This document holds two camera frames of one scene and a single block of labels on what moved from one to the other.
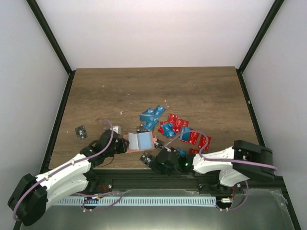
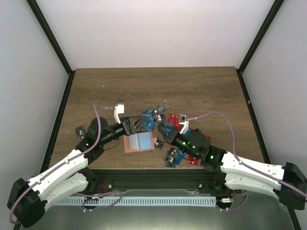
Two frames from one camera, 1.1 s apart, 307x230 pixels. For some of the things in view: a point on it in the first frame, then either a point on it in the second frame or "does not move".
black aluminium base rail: x=111 y=181 does not move
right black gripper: x=156 y=166 to x=172 y=134
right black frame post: x=257 y=39 does not move
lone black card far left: x=81 y=132 does not move
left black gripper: x=123 y=148 to x=130 y=128
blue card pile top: x=150 y=117 does not move
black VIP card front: x=146 y=159 to x=159 y=117
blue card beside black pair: x=182 y=152 does not move
